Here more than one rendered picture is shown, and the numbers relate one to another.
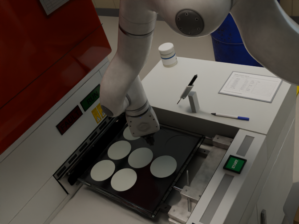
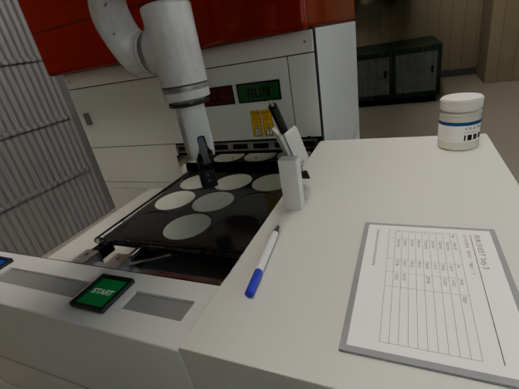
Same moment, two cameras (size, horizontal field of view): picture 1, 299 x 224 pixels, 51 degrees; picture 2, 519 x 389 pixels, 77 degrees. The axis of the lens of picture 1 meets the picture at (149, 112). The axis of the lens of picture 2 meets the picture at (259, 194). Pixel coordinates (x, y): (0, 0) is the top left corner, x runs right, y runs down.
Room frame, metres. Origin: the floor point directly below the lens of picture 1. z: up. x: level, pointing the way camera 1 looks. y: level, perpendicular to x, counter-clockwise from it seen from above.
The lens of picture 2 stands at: (0.68, -0.59, 1.22)
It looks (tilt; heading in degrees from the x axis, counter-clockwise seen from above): 25 degrees down; 69
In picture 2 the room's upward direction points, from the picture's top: 10 degrees counter-clockwise
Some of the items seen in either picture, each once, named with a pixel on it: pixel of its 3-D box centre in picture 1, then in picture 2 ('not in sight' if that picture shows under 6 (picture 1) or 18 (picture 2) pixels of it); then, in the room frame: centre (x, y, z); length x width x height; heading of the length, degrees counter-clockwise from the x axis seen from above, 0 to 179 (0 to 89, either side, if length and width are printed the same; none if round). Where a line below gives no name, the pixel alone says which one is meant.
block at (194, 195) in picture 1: (193, 195); (110, 273); (0.59, -0.04, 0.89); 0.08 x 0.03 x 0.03; 43
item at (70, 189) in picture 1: (99, 146); (244, 167); (0.97, 0.25, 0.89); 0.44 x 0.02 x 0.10; 133
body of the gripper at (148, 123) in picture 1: (141, 118); (195, 126); (0.81, 0.03, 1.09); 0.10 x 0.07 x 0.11; 83
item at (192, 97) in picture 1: (188, 96); (293, 164); (0.91, -0.16, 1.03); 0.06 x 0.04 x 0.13; 43
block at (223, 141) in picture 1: (224, 142); not in sight; (0.75, -0.22, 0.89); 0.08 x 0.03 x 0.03; 43
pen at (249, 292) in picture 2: (229, 116); (265, 255); (0.80, -0.27, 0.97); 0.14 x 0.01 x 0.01; 48
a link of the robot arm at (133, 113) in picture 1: (135, 105); (186, 93); (0.82, 0.04, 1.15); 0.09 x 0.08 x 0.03; 83
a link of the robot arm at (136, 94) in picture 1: (127, 86); (172, 45); (0.81, 0.04, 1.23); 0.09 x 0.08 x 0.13; 131
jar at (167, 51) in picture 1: (167, 55); (459, 121); (1.27, -0.17, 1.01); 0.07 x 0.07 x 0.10
